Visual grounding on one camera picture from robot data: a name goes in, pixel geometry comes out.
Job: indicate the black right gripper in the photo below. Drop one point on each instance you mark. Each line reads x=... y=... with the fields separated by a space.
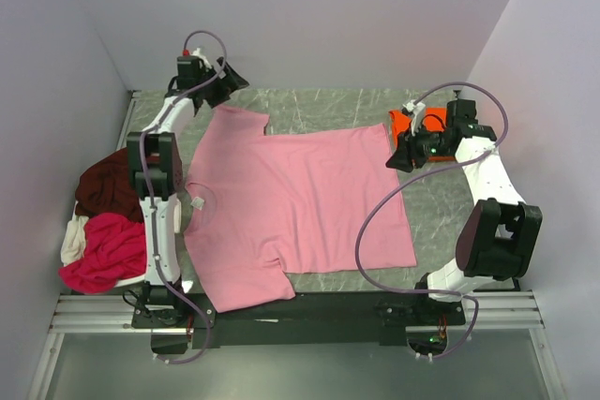
x=409 y=151

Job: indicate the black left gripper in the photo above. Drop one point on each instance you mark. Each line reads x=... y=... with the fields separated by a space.
x=219 y=87

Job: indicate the pink t shirt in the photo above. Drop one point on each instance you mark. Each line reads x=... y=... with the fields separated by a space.
x=268 y=206

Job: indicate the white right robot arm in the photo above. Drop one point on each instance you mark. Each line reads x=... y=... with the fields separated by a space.
x=499 y=236

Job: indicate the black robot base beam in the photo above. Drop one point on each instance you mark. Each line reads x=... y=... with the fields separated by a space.
x=309 y=318

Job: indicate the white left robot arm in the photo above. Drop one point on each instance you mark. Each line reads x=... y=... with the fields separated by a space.
x=155 y=173

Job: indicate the folded orange t shirt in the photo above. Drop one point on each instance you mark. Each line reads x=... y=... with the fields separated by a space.
x=401 y=123

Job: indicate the dark red t shirt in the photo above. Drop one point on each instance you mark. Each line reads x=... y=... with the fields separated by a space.
x=105 y=188

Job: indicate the magenta t shirt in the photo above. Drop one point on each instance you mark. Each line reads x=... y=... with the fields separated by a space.
x=115 y=251

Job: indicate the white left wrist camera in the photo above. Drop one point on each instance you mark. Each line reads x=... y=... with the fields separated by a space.
x=198 y=53

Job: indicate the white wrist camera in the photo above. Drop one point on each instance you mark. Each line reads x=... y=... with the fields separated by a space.
x=198 y=53
x=413 y=109

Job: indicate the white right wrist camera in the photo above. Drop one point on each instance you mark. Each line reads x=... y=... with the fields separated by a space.
x=413 y=109

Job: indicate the aluminium rail frame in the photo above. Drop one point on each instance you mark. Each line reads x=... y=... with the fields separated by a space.
x=498 y=311

